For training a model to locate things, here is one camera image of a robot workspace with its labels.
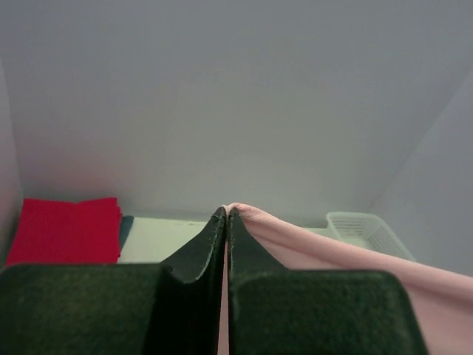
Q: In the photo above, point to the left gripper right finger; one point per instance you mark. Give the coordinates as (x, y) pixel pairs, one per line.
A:
(275, 310)

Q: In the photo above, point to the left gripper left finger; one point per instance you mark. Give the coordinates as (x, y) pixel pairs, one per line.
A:
(171, 307)

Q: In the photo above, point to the pink t shirt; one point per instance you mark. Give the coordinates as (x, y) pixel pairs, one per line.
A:
(442, 300)

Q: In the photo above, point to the folded teal t shirt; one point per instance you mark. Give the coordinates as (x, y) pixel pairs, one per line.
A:
(126, 222)

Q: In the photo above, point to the white plastic basket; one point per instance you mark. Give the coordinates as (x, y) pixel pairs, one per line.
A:
(367, 231)

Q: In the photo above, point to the folded red t shirt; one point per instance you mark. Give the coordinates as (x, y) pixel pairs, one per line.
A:
(59, 232)

